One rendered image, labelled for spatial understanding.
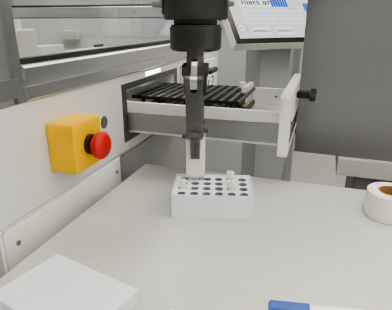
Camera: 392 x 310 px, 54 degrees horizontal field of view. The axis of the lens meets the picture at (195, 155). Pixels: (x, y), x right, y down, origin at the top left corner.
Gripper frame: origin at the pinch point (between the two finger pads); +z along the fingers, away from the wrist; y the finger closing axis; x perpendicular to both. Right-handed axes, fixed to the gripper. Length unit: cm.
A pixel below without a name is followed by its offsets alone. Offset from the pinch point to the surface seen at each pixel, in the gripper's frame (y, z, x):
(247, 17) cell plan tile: -103, -22, 15
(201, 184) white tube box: 2.2, 4.2, 1.1
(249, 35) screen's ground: -97, -15, 16
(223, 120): -8.8, -3.5, 4.5
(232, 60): -182, 3, 13
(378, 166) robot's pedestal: -19.1, 8.6, 37.7
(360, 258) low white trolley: 16.3, 7.7, 21.7
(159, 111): -12.3, -4.3, -7.5
